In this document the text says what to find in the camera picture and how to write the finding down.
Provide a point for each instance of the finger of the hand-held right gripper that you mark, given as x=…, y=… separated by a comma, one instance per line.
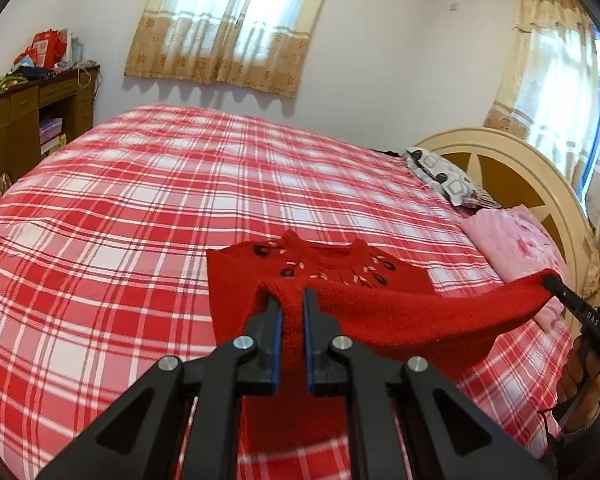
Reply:
x=572, y=305

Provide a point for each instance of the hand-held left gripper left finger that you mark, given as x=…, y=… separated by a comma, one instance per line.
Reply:
x=278, y=345

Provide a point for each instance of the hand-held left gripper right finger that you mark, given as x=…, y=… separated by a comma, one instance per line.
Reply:
x=307, y=345

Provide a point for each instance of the red embroidered knit sweater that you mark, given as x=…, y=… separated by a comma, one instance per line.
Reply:
x=380, y=320

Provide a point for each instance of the person's right forearm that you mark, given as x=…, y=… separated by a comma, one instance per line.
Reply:
x=580, y=447

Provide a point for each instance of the pile of clothes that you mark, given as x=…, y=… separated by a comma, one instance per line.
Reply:
x=12, y=81

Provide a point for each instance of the person's right hand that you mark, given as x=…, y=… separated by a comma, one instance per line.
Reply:
x=582, y=390

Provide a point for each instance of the pink pillow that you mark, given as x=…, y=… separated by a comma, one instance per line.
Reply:
x=520, y=245

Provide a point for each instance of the cream wooden headboard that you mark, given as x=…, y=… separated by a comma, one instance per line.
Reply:
x=520, y=155

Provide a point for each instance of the bed with red plaid sheet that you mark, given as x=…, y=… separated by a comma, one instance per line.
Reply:
x=130, y=260

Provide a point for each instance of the grey patterned pillow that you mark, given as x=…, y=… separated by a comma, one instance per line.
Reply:
x=445, y=175

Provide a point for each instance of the long beige window curtain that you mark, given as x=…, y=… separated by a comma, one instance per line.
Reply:
x=545, y=85

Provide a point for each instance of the short beige window curtain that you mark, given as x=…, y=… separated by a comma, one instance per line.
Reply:
x=230, y=25

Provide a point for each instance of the brown wooden desk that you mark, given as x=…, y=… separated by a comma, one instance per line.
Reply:
x=20, y=115

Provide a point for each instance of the pale blue box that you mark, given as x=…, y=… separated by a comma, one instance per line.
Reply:
x=75, y=49

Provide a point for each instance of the red gift box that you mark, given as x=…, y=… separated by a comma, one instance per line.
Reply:
x=45, y=49

